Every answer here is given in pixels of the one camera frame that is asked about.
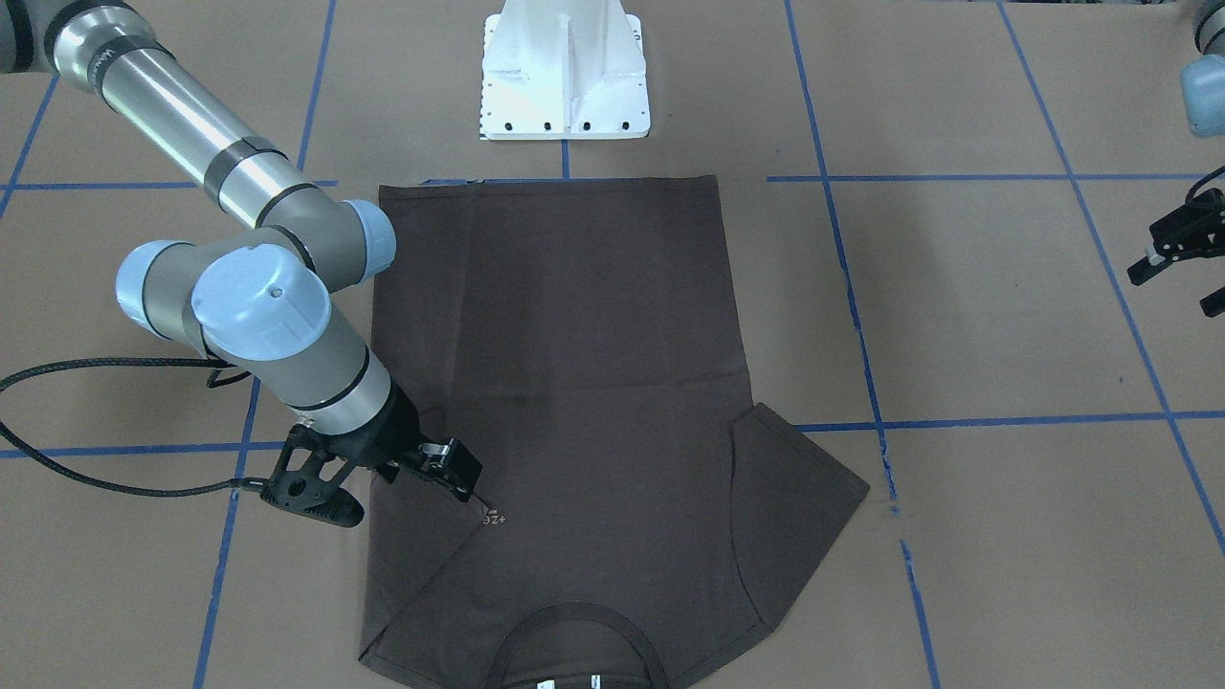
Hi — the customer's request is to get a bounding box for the blue tape line rear crosswise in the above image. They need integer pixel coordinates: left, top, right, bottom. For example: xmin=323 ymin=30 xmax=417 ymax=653
xmin=2 ymin=173 xmax=1204 ymax=192

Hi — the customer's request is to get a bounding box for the dark brown t-shirt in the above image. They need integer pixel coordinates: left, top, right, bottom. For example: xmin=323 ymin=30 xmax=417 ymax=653
xmin=359 ymin=177 xmax=869 ymax=688

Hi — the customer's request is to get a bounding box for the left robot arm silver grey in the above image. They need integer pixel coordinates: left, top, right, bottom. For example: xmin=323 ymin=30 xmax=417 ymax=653
xmin=1127 ymin=1 xmax=1224 ymax=286

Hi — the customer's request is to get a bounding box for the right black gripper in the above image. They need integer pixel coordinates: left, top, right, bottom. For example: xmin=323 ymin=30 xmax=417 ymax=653
xmin=325 ymin=384 xmax=484 ymax=504

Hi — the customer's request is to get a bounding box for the blue tape line crosswise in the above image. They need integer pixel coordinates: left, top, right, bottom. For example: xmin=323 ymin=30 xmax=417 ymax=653
xmin=42 ymin=409 xmax=1224 ymax=459
xmin=2 ymin=173 xmax=1204 ymax=192

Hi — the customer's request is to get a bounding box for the blue tape line front crosswise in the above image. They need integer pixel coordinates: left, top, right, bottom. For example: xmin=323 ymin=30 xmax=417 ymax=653
xmin=42 ymin=409 xmax=1224 ymax=459

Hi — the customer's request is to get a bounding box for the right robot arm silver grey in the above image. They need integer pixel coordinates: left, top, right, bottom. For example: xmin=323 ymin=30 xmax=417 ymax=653
xmin=2 ymin=1 xmax=481 ymax=527

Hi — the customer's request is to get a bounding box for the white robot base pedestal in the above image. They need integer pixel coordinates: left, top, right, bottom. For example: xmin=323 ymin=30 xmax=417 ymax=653
xmin=479 ymin=1 xmax=652 ymax=141

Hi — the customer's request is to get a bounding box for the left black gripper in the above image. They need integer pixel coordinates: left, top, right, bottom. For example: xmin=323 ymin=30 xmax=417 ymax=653
xmin=1127 ymin=189 xmax=1225 ymax=318

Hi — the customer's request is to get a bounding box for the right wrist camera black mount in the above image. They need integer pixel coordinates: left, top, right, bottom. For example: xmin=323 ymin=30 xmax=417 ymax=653
xmin=245 ymin=424 xmax=365 ymax=528

